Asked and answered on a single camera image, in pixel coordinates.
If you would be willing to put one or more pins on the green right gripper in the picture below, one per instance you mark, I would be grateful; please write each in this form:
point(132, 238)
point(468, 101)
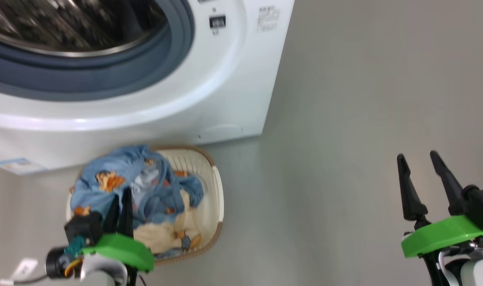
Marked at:
point(440, 236)

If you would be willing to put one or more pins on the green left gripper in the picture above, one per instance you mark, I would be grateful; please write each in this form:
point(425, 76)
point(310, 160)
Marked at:
point(126, 250)

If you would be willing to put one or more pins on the cream fabric garment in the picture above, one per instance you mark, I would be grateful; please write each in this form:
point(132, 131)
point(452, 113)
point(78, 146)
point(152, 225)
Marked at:
point(161, 234)

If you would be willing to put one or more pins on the blue printed garment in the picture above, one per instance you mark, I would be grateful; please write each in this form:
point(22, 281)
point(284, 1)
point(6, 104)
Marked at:
point(98, 163)

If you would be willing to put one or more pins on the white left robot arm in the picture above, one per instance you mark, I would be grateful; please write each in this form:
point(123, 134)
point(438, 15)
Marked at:
point(100, 274)

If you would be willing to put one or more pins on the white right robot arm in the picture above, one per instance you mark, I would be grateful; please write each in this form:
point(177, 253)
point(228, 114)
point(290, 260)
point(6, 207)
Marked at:
point(478, 274)

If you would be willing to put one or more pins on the cream perforated laundry basket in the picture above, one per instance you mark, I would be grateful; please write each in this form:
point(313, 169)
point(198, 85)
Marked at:
point(193, 163)

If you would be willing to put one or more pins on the grey rubber door gasket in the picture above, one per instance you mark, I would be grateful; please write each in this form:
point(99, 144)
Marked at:
point(106, 75)

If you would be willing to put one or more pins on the white washing machine body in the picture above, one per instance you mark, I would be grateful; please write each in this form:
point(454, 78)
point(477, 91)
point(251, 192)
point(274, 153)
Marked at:
point(209, 79)

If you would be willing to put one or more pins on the steel washing machine drum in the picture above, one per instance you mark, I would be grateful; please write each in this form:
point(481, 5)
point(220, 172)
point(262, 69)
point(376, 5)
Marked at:
point(66, 24)

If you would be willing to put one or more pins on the blue energy label sticker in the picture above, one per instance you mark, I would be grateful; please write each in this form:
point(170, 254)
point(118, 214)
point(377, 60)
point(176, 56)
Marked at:
point(16, 165)

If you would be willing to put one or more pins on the round white filter cover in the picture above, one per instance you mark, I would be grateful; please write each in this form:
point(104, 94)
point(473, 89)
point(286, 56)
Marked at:
point(221, 130)

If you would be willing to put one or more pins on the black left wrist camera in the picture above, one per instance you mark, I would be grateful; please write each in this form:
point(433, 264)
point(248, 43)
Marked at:
point(82, 226)

